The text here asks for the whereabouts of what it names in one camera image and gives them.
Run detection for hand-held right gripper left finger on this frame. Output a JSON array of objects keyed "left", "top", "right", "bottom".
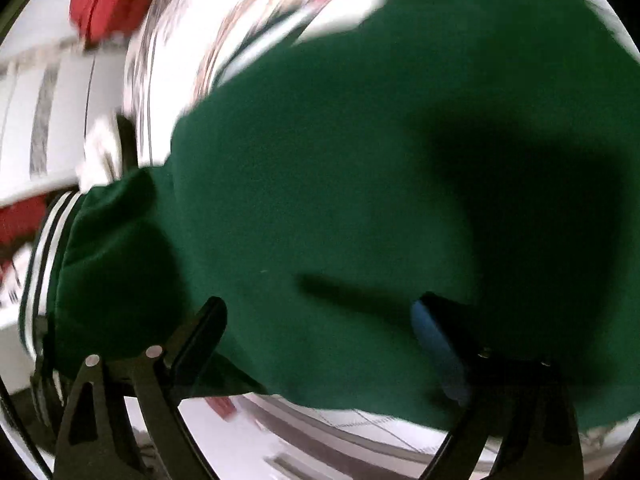
[{"left": 54, "top": 296, "right": 229, "bottom": 480}]

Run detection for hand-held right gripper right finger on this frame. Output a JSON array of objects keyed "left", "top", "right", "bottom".
[{"left": 410, "top": 290, "right": 587, "bottom": 480}]

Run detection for green and white varsity jacket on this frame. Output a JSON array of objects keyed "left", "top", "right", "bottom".
[{"left": 17, "top": 0, "right": 640, "bottom": 435}]

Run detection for hanging red clothes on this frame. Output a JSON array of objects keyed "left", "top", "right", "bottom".
[{"left": 0, "top": 194, "right": 49, "bottom": 282}]

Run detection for pale floral quilted mat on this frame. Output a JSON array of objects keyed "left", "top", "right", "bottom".
[{"left": 220, "top": 391, "right": 632, "bottom": 480}]

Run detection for white sliding-door wardrobe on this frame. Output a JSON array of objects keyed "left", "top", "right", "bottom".
[{"left": 0, "top": 42, "right": 128, "bottom": 202}]

